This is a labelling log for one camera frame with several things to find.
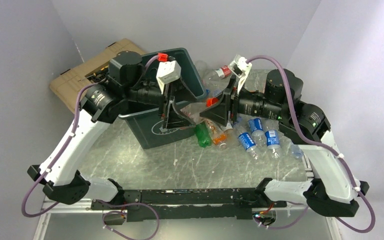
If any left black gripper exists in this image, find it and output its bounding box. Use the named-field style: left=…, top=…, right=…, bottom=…
left=123, top=74, right=197, bottom=129

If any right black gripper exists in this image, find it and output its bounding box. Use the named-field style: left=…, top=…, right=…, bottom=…
left=200, top=74, right=287, bottom=126

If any green plastic bottle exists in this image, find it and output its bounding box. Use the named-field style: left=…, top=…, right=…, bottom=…
left=194, top=122, right=212, bottom=148

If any blue label water bottle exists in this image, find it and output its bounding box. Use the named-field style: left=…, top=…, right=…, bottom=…
left=233, top=123, right=260, bottom=160

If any small clear bottle red cap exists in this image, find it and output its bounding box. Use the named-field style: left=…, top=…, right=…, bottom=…
left=181, top=97, right=219, bottom=125

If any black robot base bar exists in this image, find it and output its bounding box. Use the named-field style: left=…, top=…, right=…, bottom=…
left=91, top=187, right=287, bottom=222

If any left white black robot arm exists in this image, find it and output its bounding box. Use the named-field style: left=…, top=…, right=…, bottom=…
left=27, top=48, right=205, bottom=210

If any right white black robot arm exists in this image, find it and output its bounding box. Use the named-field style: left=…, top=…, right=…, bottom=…
left=200, top=69, right=369, bottom=218

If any dark green plastic bin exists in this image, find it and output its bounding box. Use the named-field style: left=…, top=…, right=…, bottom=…
left=118, top=47, right=207, bottom=149

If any clear bottle red label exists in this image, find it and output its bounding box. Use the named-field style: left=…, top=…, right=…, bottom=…
left=201, top=65, right=232, bottom=83

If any tan plastic toolbox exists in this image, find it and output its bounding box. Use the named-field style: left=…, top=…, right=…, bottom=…
left=49, top=38, right=147, bottom=113

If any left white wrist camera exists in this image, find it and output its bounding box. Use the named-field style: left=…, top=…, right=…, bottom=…
left=156, top=60, right=181, bottom=94

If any clear bottle by wall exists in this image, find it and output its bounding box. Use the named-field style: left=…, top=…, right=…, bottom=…
left=288, top=141, right=304, bottom=160

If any aluminium frame rail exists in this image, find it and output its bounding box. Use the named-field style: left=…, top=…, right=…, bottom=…
left=275, top=68, right=315, bottom=181

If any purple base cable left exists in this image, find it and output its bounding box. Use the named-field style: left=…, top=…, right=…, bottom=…
left=101, top=202, right=161, bottom=240

